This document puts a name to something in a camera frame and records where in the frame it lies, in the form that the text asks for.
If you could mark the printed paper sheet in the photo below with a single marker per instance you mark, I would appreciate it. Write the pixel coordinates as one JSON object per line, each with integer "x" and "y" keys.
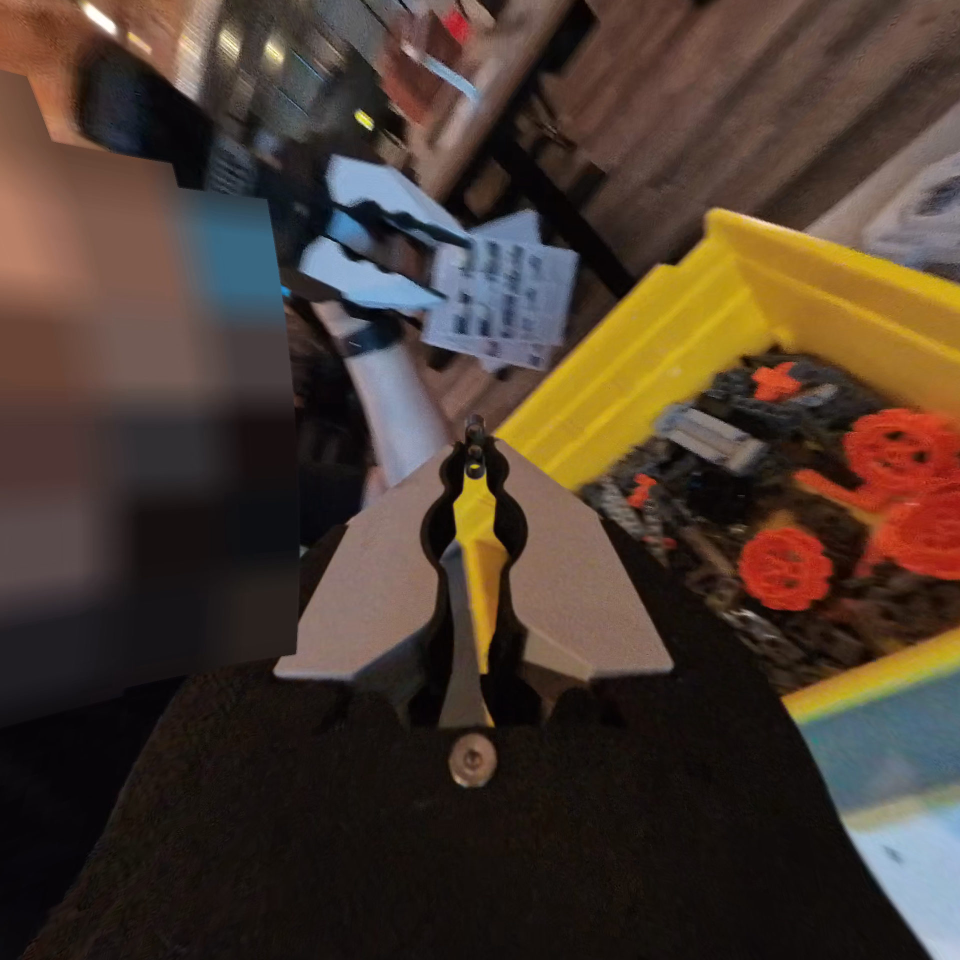
{"x": 510, "y": 300}

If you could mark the white control hub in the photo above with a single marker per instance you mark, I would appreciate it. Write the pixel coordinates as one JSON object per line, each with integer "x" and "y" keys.
{"x": 915, "y": 210}

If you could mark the small black pin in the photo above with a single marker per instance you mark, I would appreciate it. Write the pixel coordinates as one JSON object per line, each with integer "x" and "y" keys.
{"x": 474, "y": 442}

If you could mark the person's black clothing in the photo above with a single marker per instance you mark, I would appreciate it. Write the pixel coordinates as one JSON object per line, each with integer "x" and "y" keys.
{"x": 60, "y": 825}

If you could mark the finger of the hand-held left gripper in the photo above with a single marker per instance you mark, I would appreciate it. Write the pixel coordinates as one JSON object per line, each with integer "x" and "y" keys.
{"x": 352, "y": 281}
{"x": 367, "y": 184}

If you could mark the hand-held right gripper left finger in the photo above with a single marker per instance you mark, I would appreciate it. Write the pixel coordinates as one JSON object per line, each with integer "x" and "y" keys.
{"x": 360, "y": 600}

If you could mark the pile of small building parts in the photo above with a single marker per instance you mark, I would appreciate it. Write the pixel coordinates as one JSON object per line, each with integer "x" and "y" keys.
{"x": 712, "y": 487}

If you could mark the yellow plastic bin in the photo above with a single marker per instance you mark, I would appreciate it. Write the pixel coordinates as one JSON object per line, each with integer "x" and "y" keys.
{"x": 675, "y": 322}

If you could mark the orange round-hole gear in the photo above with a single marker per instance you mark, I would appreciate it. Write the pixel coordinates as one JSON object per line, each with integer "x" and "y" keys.
{"x": 926, "y": 532}
{"x": 786, "y": 570}

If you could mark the black desk leg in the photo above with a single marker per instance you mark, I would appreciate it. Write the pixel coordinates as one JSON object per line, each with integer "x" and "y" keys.
{"x": 555, "y": 202}

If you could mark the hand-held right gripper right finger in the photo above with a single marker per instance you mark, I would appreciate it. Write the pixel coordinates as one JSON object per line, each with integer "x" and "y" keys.
{"x": 585, "y": 600}

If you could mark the orange spoked gear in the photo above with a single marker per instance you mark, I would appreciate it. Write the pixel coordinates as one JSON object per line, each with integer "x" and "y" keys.
{"x": 900, "y": 450}

